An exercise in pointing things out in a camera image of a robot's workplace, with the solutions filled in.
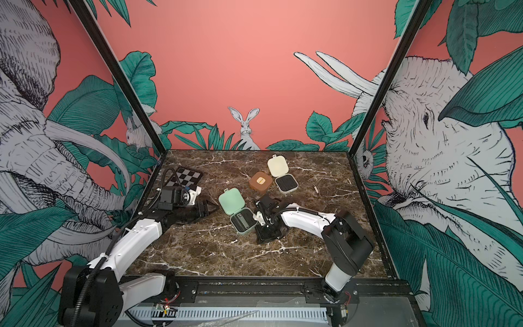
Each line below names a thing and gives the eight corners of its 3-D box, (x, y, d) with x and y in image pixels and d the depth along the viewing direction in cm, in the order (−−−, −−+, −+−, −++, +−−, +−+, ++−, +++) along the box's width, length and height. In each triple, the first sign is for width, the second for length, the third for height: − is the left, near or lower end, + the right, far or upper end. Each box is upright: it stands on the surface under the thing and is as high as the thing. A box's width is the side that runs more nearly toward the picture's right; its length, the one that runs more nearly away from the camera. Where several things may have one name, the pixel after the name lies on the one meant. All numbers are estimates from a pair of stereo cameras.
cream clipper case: (281, 196, 104) (282, 188, 98) (264, 166, 117) (264, 157, 111) (300, 189, 107) (302, 181, 101) (281, 160, 120) (282, 152, 114)
